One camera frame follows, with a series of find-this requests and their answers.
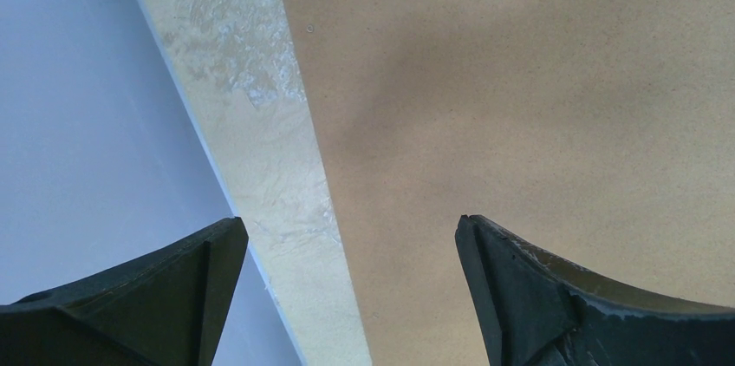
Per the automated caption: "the brown backing board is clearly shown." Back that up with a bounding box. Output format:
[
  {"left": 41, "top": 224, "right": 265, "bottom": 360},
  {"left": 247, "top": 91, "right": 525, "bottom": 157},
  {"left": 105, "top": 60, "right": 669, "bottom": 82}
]
[{"left": 283, "top": 0, "right": 734, "bottom": 365}]

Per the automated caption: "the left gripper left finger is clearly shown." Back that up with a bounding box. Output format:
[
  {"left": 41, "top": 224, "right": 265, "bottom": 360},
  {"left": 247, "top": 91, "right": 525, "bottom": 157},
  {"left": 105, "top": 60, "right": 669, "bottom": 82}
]
[{"left": 1, "top": 218, "right": 248, "bottom": 365}]

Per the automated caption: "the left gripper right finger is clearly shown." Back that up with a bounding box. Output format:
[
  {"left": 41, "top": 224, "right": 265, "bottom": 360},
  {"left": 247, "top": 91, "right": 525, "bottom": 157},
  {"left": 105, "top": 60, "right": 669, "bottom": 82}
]
[{"left": 455, "top": 215, "right": 734, "bottom": 365}]

